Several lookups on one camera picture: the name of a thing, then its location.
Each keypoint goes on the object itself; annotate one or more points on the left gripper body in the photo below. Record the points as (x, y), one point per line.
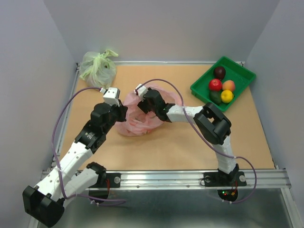
(117, 115)

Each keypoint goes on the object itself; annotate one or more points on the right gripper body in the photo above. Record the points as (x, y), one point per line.
(144, 105)

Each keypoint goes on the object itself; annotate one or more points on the pink plastic bag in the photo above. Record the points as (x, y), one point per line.
(137, 122)

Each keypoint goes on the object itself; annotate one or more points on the dark green avocado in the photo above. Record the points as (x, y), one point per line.
(215, 97)

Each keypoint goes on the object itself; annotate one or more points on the dark red fruit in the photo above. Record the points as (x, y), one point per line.
(219, 72)

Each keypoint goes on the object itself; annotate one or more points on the yellow fruit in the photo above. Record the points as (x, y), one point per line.
(226, 96)

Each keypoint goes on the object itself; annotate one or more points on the peach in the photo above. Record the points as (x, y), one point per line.
(229, 85)

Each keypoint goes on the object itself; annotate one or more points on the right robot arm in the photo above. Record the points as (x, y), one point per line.
(209, 122)

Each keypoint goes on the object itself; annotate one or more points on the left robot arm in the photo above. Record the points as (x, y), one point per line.
(71, 161)

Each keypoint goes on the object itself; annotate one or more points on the green plastic bag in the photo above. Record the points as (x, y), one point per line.
(97, 69)

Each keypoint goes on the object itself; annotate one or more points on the green plastic tray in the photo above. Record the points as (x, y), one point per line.
(241, 76)

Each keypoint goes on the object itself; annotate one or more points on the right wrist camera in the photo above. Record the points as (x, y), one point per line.
(140, 91)

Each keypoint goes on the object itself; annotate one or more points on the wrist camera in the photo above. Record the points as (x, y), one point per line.
(140, 91)
(111, 95)

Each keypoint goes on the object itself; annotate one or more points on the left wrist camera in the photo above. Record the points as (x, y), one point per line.
(111, 95)

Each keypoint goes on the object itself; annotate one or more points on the aluminium mounting rail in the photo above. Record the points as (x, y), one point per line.
(96, 198)

